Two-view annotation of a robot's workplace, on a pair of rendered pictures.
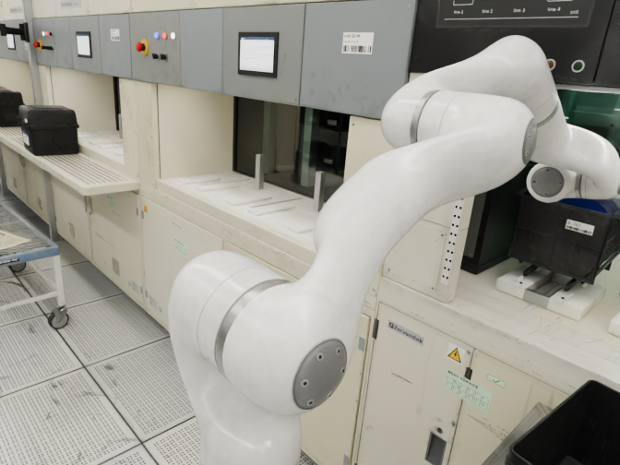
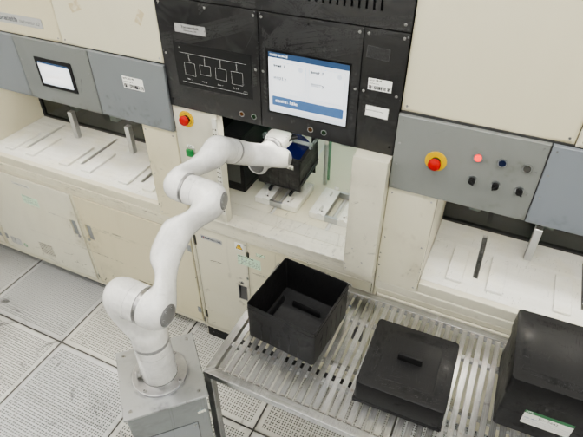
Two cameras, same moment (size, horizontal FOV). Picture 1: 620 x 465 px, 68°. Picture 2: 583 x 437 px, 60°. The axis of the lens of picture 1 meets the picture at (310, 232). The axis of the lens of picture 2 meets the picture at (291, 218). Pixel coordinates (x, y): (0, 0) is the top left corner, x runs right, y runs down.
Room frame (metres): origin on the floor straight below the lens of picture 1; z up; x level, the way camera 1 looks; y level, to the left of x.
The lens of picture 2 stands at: (-0.68, -0.03, 2.29)
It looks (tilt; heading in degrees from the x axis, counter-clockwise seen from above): 39 degrees down; 340
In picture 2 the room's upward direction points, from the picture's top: straight up
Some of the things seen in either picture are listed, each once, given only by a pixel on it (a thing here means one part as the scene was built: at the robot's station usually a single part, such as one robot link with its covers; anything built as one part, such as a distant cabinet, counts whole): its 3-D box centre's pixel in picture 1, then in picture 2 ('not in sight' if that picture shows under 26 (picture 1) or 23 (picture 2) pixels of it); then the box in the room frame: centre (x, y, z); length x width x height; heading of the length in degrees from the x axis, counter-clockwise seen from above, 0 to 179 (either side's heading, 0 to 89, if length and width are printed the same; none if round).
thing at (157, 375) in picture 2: not in sight; (155, 357); (0.44, 0.05, 0.85); 0.19 x 0.19 x 0.18
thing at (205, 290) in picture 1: (237, 357); (135, 312); (0.46, 0.07, 1.07); 0.19 x 0.12 x 0.24; 43
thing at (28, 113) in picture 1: (48, 128); not in sight; (2.76, 1.61, 0.93); 0.30 x 0.28 x 0.26; 42
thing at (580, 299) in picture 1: (551, 286); (284, 192); (1.13, -0.65, 0.89); 0.22 x 0.21 x 0.04; 135
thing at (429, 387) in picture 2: not in sight; (408, 368); (0.13, -0.74, 0.83); 0.29 x 0.29 x 0.13; 47
